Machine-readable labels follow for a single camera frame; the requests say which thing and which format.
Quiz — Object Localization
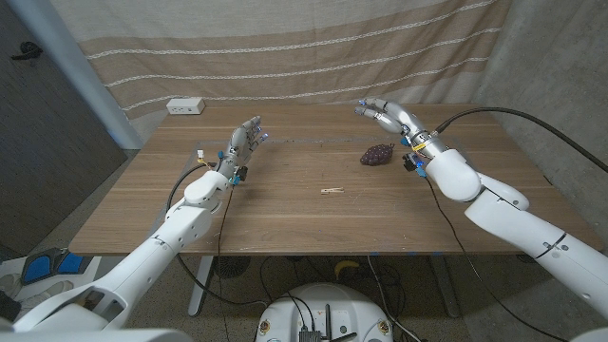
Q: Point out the purple toy grapes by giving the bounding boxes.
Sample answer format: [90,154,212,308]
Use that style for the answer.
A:
[359,142,396,167]

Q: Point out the white pillar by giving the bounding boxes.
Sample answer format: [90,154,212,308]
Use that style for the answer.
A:
[6,0,144,151]

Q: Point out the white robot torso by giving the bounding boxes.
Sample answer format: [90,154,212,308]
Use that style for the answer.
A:
[254,282,395,342]

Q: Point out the yellow banana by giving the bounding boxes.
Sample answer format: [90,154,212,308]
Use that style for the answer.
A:
[332,258,361,281]

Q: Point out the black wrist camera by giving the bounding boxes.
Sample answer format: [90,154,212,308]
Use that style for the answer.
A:
[231,165,250,187]
[402,151,428,179]

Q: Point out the white power outlet box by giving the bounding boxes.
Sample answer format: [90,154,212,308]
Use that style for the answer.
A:
[165,97,206,116]

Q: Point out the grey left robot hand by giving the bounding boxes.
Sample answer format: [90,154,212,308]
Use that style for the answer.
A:
[216,115,270,180]

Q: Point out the beige striped backdrop cloth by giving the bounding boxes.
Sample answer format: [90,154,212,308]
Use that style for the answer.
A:
[49,0,515,125]

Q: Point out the blue and black foot pedal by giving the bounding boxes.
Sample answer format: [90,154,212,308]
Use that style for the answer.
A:
[20,247,94,287]

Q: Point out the white table leg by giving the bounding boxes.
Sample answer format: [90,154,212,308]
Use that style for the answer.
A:
[187,255,216,318]
[428,255,463,319]

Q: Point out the dark grey door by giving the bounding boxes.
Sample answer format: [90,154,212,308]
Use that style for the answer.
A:
[0,0,129,258]

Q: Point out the thick black cable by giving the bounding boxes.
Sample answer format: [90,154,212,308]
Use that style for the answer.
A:
[433,106,608,175]

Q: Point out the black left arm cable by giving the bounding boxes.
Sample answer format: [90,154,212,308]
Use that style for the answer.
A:
[165,161,270,308]

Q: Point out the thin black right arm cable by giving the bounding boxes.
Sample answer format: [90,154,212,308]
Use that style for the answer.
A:
[424,175,569,342]

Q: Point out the black round fan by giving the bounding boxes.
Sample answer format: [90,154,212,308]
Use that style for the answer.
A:
[211,255,252,280]

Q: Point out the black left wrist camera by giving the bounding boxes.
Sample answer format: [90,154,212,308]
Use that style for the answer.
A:
[231,165,250,187]

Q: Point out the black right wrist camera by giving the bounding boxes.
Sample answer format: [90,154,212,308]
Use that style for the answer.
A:
[402,151,428,179]

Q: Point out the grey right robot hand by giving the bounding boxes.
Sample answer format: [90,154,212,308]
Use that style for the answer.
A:
[353,97,447,159]

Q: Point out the black door handle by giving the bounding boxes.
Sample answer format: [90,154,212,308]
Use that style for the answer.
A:
[9,41,45,62]

